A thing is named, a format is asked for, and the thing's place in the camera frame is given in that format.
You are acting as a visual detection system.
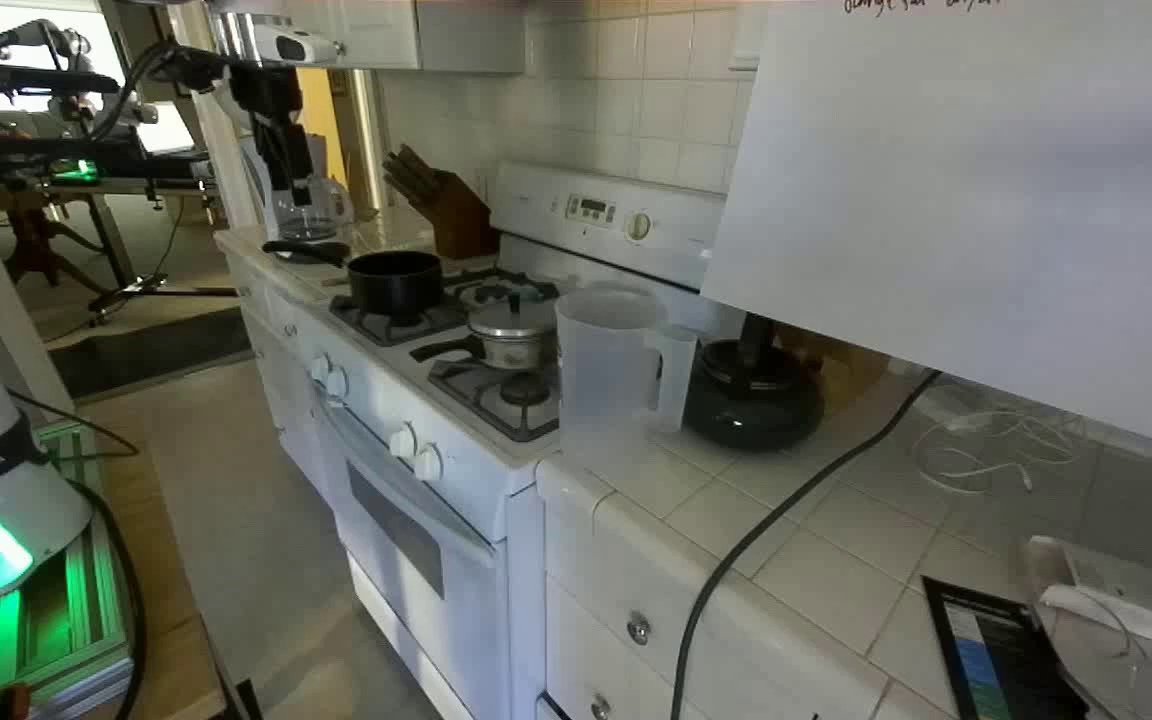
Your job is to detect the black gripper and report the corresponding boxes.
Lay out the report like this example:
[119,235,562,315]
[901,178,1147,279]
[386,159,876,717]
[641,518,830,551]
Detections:
[230,64,311,192]

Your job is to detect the silver pot with lid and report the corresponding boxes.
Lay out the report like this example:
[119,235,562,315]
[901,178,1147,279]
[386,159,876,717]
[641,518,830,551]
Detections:
[463,285,556,372]

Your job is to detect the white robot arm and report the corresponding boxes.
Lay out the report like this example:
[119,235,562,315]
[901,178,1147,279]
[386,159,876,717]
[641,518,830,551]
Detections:
[141,0,345,198]

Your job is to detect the white gas stove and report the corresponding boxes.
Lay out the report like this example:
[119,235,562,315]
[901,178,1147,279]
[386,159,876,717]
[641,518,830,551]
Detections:
[212,159,727,720]

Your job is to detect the white stove knob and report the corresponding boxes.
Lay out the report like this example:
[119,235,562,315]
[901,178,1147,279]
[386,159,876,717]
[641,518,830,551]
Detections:
[387,419,419,459]
[413,444,443,484]

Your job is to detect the grey stove grate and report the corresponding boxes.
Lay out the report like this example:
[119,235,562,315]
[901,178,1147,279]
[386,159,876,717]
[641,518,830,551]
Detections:
[430,360,562,444]

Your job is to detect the white coffee maker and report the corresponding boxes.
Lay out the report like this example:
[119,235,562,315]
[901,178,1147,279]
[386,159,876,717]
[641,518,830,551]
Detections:
[246,134,351,244]

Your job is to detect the black saucepan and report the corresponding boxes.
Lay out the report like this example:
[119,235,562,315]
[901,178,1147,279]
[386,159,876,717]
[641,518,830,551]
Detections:
[270,239,443,315]

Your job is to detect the wooden knife block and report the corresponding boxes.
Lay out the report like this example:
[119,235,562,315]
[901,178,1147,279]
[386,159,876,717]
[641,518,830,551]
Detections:
[386,144,500,260]

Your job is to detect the clear plastic pitcher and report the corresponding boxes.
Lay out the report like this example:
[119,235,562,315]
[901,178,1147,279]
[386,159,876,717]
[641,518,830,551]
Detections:
[556,285,696,434]

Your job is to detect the black round appliance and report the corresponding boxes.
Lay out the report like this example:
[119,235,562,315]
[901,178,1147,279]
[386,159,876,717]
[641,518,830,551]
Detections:
[683,315,821,453]

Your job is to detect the white cabinet drawers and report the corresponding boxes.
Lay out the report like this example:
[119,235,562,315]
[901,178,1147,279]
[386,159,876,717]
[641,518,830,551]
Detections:
[536,459,886,720]

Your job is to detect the black tablet device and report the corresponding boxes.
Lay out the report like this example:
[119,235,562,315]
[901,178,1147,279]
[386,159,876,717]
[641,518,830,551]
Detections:
[926,575,1088,720]

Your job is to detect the black power cable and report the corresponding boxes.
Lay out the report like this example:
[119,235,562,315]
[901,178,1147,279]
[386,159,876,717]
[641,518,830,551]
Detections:
[664,367,944,720]

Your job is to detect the white charger with cable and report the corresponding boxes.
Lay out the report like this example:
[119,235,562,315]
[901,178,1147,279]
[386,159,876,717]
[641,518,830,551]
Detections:
[1025,537,1152,641]

